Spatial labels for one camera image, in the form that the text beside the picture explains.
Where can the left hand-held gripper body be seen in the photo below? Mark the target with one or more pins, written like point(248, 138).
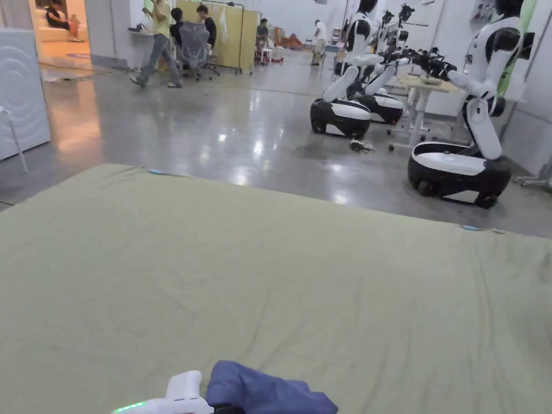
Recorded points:
point(183, 388)

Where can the dark blue garment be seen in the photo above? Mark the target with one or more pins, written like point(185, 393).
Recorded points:
point(258, 388)

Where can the bed with pale green sheet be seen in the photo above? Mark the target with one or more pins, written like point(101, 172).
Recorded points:
point(267, 284)

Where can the white and black wheeled robot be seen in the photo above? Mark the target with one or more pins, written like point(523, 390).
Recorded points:
point(388, 103)
point(345, 110)
point(457, 166)

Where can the white washing machine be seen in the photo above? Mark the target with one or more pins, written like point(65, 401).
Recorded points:
point(21, 95)

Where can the white desk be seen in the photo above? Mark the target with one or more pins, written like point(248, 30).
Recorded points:
point(140, 32)

